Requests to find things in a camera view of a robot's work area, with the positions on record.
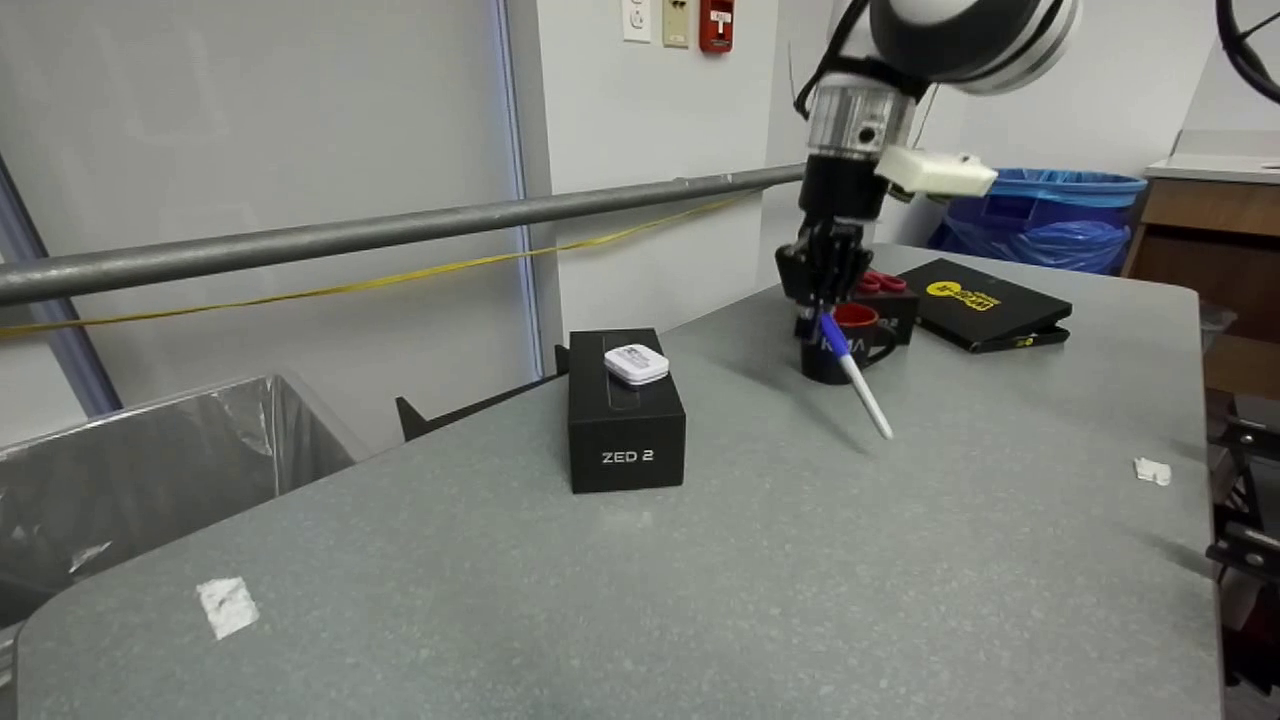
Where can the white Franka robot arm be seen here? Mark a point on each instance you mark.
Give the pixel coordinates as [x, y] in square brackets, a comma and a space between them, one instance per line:
[961, 41]

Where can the white pen with blue cap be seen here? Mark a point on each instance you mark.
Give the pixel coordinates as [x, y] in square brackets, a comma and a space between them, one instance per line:
[852, 381]

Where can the small white plastic device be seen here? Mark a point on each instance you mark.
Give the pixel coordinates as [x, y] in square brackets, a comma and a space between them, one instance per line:
[635, 366]

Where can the white wall switch plate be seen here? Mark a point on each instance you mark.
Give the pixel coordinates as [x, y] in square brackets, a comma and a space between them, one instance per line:
[638, 16]

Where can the blue diagonal strut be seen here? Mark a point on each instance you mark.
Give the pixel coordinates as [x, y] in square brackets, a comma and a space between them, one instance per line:
[60, 306]

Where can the black equipment beside table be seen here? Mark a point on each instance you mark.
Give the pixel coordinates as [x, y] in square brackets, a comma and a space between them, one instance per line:
[1244, 533]

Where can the flat black box yellow logo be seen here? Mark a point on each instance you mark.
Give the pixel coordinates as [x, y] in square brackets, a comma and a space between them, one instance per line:
[988, 309]

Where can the grey bin with clear liner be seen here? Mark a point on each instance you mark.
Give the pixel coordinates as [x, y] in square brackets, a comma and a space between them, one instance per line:
[144, 483]

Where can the small white tape piece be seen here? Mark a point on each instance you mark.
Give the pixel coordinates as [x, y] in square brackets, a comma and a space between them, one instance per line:
[1152, 469]

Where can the grey metal rail pole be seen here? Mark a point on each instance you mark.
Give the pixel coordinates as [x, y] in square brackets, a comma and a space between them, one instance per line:
[401, 228]

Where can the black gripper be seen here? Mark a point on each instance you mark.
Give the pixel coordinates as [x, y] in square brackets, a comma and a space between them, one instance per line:
[840, 190]

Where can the black mug with red interior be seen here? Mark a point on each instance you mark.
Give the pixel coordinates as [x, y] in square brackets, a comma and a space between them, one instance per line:
[861, 349]

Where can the large white tape piece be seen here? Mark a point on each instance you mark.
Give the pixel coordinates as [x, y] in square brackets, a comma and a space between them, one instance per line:
[229, 605]

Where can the red fire alarm pull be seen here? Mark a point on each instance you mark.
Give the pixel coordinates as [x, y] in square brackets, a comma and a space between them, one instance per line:
[719, 24]

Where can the blue recycling bin with liner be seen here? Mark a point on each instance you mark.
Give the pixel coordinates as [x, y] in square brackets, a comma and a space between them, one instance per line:
[1054, 222]

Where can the small red object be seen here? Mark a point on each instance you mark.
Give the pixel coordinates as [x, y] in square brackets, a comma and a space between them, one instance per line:
[887, 280]

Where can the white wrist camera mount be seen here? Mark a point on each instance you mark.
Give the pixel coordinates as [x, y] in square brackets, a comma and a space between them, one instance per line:
[943, 175]

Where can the beige wall plate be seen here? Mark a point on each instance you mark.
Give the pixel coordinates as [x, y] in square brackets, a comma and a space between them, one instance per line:
[678, 21]

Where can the black ZED 2 box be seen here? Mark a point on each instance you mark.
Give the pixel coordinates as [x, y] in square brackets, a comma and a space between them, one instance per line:
[627, 430]

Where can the brown wooden cabinet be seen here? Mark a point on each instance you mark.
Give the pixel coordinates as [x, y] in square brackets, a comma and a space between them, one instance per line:
[1214, 252]

